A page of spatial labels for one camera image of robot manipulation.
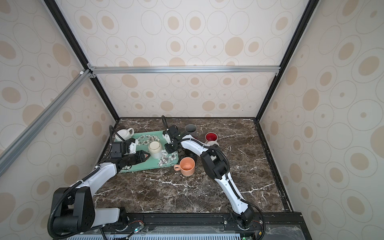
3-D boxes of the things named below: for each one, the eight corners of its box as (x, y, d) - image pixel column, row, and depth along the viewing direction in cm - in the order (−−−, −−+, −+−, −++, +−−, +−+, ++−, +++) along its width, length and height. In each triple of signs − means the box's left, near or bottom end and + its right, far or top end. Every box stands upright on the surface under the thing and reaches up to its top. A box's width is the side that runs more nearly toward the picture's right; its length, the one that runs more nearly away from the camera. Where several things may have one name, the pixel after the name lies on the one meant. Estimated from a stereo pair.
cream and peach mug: (175, 173, 93) (174, 166, 86) (182, 161, 98) (181, 154, 91) (190, 179, 90) (190, 173, 83) (196, 166, 95) (196, 160, 88)
